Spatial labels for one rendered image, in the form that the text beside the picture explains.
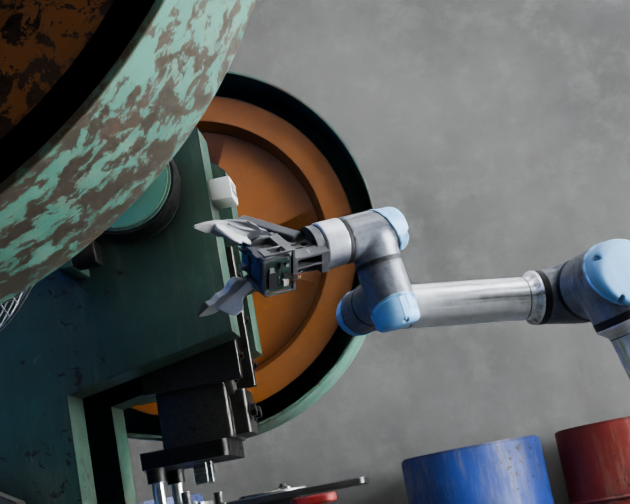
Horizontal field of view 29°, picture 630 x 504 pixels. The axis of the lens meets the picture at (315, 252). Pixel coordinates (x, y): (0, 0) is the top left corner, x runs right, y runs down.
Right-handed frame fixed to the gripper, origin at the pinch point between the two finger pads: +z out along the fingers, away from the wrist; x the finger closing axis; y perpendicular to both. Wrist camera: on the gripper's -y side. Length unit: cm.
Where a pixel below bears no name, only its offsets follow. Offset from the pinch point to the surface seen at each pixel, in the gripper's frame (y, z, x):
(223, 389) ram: -18.1, -12.3, 35.8
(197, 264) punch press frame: -23.2, -10.5, 12.3
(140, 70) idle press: 76, 34, -59
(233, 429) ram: -13.8, -12.1, 41.8
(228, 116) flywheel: -82, -44, 11
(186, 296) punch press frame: -21.1, -7.3, 16.8
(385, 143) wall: -302, -225, 130
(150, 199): -23.7, -2.8, -1.6
